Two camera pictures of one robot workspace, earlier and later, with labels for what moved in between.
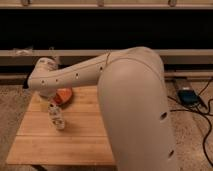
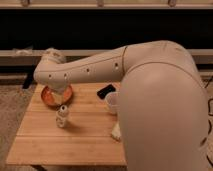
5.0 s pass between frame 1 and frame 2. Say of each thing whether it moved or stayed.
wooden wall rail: stayed
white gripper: moved
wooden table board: stayed
